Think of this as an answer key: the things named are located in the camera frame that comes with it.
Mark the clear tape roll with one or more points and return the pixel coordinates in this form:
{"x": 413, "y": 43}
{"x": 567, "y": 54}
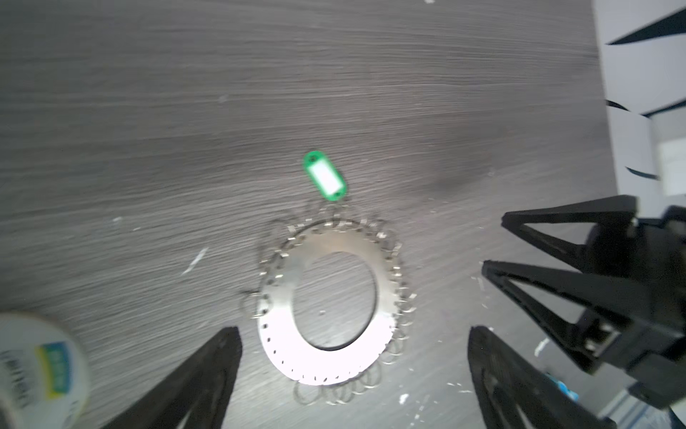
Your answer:
{"x": 45, "y": 374}

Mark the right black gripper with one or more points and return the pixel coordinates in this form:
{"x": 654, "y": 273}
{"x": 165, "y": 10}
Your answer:
{"x": 643, "y": 300}

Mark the blue owl toy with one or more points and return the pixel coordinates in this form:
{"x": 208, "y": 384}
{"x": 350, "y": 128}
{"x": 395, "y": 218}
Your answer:
{"x": 572, "y": 395}

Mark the green key tag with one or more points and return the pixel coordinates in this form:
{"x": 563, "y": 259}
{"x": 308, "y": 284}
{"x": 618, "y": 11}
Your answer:
{"x": 325, "y": 176}

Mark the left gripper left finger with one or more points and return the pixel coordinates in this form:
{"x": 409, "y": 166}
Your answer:
{"x": 196, "y": 394}

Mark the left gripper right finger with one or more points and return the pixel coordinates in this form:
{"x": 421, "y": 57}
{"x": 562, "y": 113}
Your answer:
{"x": 514, "y": 394}

